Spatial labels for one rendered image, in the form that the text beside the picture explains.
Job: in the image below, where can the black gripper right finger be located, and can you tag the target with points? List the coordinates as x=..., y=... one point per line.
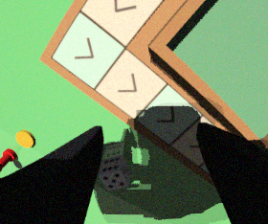
x=239, y=170

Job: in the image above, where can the ring of pale arrow squares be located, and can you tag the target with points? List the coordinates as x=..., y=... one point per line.
x=218, y=46

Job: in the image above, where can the red pawn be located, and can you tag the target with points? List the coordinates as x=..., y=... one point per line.
x=8, y=155

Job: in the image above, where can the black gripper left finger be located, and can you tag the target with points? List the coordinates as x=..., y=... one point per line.
x=56, y=189

